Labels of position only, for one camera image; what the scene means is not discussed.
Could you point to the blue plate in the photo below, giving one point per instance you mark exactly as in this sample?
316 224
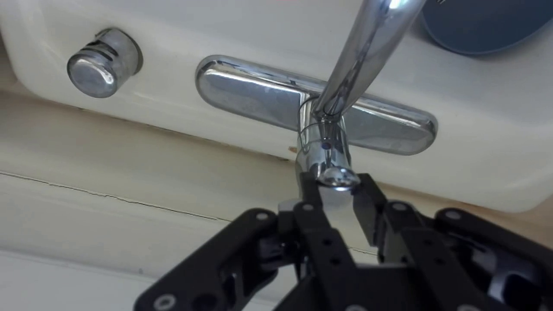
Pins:
489 23

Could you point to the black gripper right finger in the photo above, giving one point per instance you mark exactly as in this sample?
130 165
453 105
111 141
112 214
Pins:
437 248

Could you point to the chrome round sink cap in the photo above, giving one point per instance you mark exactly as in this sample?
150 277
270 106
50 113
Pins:
104 63

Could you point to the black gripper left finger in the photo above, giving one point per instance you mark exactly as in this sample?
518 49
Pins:
321 253

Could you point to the white kitchen sink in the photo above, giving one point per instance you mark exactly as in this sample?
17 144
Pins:
173 36

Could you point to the chrome faucet with spout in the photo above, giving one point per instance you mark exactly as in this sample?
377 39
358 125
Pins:
259 96

